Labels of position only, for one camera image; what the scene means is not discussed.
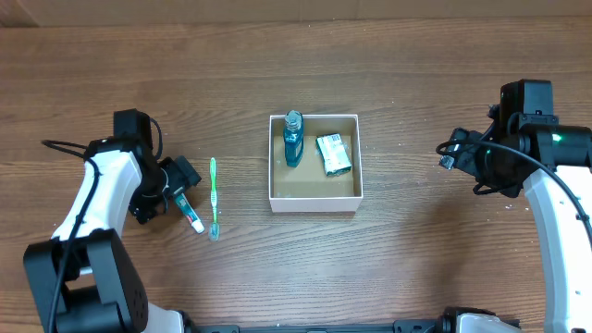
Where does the small toothpaste tube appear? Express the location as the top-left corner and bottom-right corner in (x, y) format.
(175, 193), (204, 234)

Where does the green toothbrush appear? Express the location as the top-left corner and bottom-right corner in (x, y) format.
(209, 157), (220, 241)

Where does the green soap bar package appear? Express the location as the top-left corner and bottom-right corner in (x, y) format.
(315, 133), (352, 177)

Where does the blue Listerine mouthwash bottle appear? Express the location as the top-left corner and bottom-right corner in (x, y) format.
(283, 110), (304, 167)

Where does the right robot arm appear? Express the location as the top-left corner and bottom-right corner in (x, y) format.
(436, 80), (591, 332)

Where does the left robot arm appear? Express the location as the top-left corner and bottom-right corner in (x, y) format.
(23, 109), (204, 333)

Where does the pink cardboard box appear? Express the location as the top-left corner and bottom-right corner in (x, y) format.
(268, 114), (364, 214)

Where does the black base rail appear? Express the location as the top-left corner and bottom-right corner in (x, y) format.
(185, 319), (456, 333)

